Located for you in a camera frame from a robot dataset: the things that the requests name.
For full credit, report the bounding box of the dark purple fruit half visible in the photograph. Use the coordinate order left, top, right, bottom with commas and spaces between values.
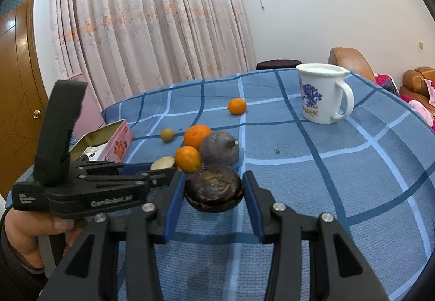
184, 165, 244, 213

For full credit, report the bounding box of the person's left hand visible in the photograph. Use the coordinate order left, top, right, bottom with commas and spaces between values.
4, 208, 86, 269

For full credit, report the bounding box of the cut purple fruit piece small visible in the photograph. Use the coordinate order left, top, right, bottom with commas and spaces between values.
150, 156, 175, 171

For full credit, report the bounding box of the orange near purple fruit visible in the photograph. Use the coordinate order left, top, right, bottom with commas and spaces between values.
174, 146, 202, 173

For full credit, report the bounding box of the small brown longan fruit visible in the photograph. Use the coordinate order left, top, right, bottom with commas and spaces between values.
160, 128, 175, 143

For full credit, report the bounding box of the paper sheet in tin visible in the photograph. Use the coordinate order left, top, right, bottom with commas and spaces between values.
76, 144, 106, 162

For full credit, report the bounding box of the orange behind purple fruit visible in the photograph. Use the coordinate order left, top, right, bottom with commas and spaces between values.
184, 124, 212, 151

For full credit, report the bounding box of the pink metal tin box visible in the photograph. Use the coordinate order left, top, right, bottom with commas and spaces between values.
69, 119, 133, 163

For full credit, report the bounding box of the whole purple passion fruit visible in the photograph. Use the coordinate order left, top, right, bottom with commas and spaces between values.
200, 131, 239, 166

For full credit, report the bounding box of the pink cylindrical kettle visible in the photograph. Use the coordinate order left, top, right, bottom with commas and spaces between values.
72, 85, 105, 140

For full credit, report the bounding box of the wooden door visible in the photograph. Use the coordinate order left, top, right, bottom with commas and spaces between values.
0, 0, 48, 199

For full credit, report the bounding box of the blue plaid tablecloth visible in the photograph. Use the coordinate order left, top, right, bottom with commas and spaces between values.
103, 69, 434, 300

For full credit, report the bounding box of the far small orange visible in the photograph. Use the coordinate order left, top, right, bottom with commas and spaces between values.
228, 98, 247, 115

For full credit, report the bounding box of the pink floral curtain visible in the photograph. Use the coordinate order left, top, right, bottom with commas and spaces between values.
50, 0, 255, 108

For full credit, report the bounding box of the dark round stool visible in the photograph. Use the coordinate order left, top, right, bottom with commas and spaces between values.
256, 59, 302, 70

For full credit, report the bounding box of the white mug with blue print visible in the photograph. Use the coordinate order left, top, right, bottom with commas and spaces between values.
296, 63, 355, 124

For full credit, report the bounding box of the pink floral blanket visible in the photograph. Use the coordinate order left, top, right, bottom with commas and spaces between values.
374, 73, 434, 129

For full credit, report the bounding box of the brown leather sofa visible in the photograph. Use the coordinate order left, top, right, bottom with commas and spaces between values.
400, 67, 435, 115

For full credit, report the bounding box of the brown leather chair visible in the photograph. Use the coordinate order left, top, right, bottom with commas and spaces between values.
328, 47, 375, 82

